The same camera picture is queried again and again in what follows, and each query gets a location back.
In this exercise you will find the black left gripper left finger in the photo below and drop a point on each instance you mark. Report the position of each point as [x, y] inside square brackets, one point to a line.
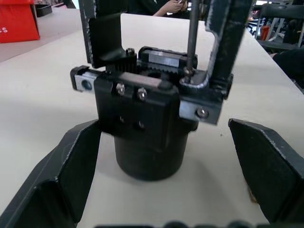
[47, 190]

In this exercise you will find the small orange container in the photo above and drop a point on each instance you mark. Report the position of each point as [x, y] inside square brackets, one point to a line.
[265, 32]

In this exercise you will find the black scuffed finger piece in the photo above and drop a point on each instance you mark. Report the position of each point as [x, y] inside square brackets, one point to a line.
[228, 35]
[104, 38]

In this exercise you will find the black plastic tray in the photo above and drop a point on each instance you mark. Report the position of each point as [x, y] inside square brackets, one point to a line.
[44, 10]

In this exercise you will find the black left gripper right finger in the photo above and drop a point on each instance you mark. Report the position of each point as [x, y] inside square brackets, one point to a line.
[268, 171]

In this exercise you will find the black gripper body workpiece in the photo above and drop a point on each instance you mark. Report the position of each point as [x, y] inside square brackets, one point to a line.
[147, 123]

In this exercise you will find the small silver screw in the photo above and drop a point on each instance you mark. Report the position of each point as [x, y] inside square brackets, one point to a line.
[189, 72]

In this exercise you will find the bystander bare hand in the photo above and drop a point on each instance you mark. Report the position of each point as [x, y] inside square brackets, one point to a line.
[178, 6]

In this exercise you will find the red box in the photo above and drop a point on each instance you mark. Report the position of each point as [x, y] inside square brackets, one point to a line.
[16, 21]

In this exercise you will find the electric screwdriver metal bit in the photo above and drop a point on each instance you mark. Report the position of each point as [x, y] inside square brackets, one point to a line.
[192, 35]

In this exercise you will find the black chair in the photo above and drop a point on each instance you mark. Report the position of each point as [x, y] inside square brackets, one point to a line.
[278, 14]

